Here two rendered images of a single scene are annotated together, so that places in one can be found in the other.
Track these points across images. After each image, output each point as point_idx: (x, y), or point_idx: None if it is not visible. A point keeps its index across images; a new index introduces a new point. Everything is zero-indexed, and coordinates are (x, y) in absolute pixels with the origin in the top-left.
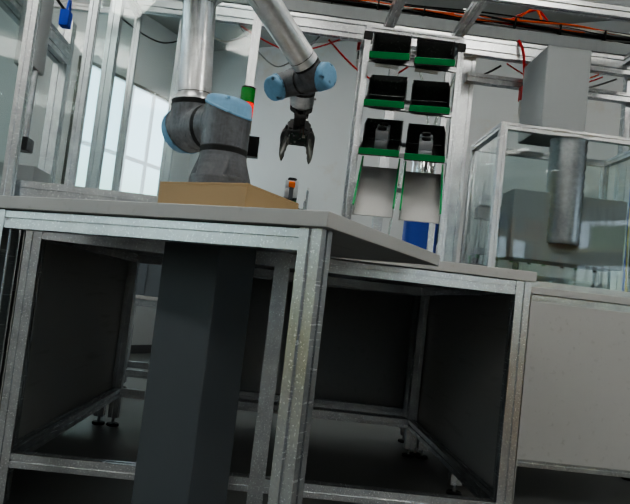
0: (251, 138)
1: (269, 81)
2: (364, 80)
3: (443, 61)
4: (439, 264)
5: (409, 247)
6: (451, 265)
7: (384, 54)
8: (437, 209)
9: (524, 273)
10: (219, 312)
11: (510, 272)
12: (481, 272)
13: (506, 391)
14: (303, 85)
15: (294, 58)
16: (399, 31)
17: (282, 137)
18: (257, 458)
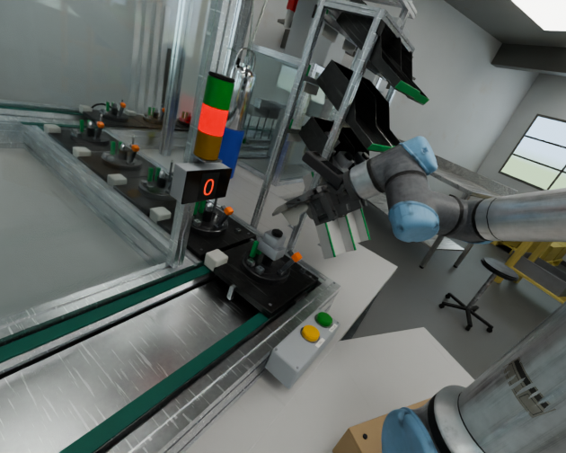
0: (222, 173)
1: (427, 228)
2: (354, 94)
3: (423, 99)
4: (377, 292)
5: None
6: (380, 288)
7: (407, 88)
8: (355, 224)
9: (394, 270)
10: None
11: (392, 274)
12: (385, 282)
13: (359, 324)
14: (459, 238)
15: (519, 241)
16: (395, 28)
17: (298, 202)
18: None
